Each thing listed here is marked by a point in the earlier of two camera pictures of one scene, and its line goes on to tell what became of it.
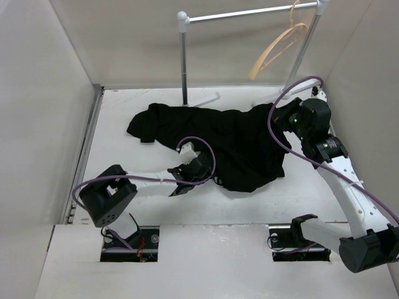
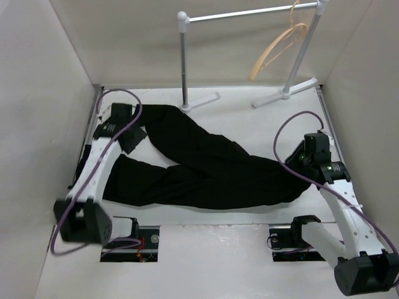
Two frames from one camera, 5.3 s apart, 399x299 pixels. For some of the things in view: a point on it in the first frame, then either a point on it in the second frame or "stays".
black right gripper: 280,114 → 292,159
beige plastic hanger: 267,48 stays
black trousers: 247,154 → 216,172
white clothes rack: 184,22 stays
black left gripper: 207,174 → 138,136
